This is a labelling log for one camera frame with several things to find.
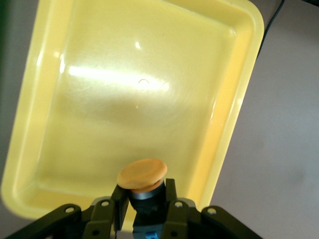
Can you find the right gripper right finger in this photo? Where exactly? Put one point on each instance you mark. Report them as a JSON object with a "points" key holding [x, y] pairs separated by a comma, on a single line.
{"points": [[182, 219]]}

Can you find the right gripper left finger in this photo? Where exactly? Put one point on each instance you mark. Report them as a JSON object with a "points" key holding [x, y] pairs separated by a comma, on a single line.
{"points": [[99, 216]]}

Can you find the yellow push button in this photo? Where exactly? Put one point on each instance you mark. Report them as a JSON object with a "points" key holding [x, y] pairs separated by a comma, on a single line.
{"points": [[142, 174]]}

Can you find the yellow plastic tray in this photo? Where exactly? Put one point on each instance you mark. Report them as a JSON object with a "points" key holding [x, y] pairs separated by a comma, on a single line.
{"points": [[137, 112]]}

